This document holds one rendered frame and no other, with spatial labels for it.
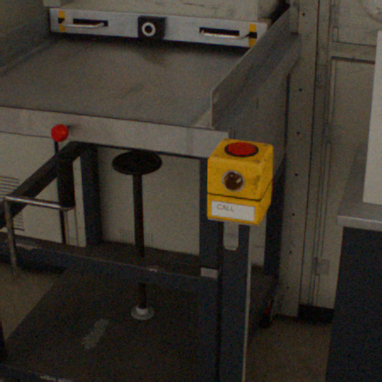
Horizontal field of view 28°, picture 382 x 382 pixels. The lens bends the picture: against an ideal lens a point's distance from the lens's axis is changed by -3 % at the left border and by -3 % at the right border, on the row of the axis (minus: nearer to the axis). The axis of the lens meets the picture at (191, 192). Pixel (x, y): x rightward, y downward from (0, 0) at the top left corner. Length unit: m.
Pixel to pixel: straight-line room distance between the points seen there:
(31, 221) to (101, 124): 1.08
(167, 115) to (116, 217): 0.96
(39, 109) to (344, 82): 0.82
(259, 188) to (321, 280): 1.14
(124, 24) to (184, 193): 0.59
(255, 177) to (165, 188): 1.14
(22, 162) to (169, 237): 0.50
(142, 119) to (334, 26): 0.71
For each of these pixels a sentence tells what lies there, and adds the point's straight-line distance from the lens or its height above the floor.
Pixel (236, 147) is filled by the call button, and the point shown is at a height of 0.91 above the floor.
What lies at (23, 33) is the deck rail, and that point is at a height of 0.89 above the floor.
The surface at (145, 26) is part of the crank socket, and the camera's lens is 1.82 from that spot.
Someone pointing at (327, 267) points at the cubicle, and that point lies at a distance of 2.21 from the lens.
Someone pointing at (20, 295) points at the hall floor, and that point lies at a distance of 2.47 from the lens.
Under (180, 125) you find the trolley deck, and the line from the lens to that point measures 1.38.
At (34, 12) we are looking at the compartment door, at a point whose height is 0.87.
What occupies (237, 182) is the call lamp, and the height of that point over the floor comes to 0.87.
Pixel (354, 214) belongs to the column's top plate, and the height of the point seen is 0.75.
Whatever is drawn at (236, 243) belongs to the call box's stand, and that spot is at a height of 0.76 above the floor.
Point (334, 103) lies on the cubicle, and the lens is 2.00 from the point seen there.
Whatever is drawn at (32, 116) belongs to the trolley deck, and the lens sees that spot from 1.50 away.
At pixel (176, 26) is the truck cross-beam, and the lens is 1.82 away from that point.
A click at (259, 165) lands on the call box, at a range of 1.11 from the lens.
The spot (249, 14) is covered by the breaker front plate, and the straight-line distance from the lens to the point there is 1.77.
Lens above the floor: 1.36
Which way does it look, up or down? 27 degrees down
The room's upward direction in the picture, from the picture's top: straight up
